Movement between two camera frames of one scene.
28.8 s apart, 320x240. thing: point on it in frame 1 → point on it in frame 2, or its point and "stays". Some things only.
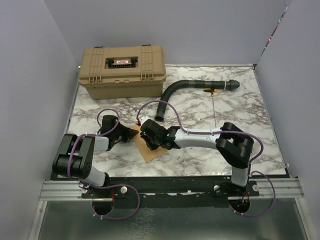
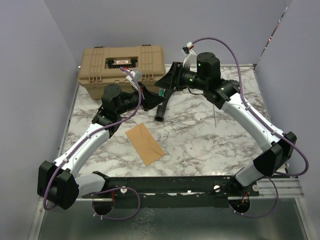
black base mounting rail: (170, 192) stays
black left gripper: (128, 133) → (150, 99)
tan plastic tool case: (120, 72) stays
